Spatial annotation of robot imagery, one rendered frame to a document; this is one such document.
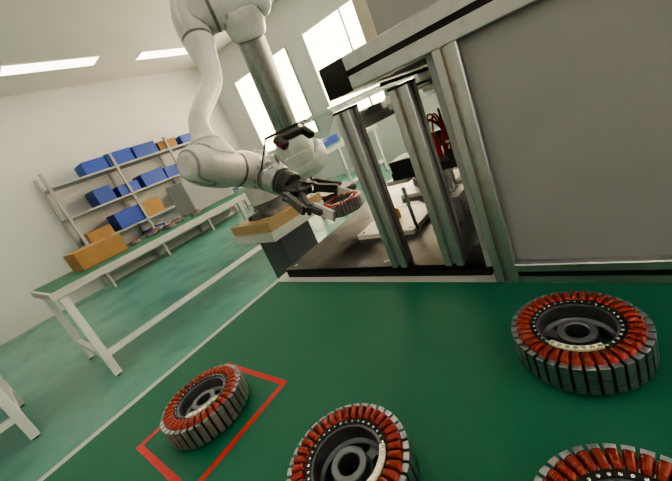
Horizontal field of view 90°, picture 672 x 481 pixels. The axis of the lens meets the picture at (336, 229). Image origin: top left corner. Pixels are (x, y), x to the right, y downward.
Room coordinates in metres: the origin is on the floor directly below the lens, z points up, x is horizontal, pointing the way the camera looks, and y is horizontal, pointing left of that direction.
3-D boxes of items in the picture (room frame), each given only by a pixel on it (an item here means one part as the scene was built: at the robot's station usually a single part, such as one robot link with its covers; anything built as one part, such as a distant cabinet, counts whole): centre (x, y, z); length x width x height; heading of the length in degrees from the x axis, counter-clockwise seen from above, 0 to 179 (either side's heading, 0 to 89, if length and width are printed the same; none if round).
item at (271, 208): (1.50, 0.24, 0.82); 0.22 x 0.18 x 0.06; 137
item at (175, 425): (0.40, 0.26, 0.77); 0.11 x 0.11 x 0.04
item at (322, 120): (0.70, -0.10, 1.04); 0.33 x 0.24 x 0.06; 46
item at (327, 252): (0.83, -0.24, 0.76); 0.64 x 0.47 x 0.02; 136
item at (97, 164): (6.13, 3.37, 1.88); 0.42 x 0.36 x 0.21; 47
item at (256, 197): (1.51, 0.22, 0.95); 0.18 x 0.16 x 0.22; 94
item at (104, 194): (6.05, 3.45, 1.41); 0.42 x 0.28 x 0.26; 48
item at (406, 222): (0.75, -0.15, 0.78); 0.15 x 0.15 x 0.01; 46
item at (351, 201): (0.87, -0.04, 0.84); 0.11 x 0.11 x 0.04
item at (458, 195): (0.65, -0.25, 0.80); 0.07 x 0.05 x 0.06; 136
